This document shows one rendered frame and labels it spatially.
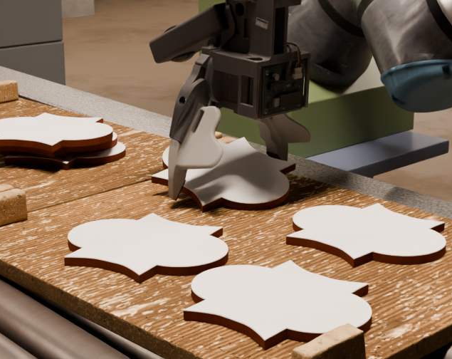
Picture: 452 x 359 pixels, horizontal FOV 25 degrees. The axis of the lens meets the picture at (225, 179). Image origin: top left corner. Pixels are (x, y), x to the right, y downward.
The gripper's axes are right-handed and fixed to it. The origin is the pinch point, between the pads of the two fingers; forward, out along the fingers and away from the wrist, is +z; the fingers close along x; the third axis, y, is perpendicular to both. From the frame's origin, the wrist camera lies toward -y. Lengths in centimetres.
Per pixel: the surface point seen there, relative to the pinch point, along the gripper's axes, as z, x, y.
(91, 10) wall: 112, 452, -629
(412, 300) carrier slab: -0.3, -8.4, 28.8
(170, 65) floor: 109, 354, -416
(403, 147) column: 7.6, 45.3, -11.6
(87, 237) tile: -0.2, -19.2, 3.2
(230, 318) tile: -0.9, -21.6, 23.0
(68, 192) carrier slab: 1.1, -11.6, -10.0
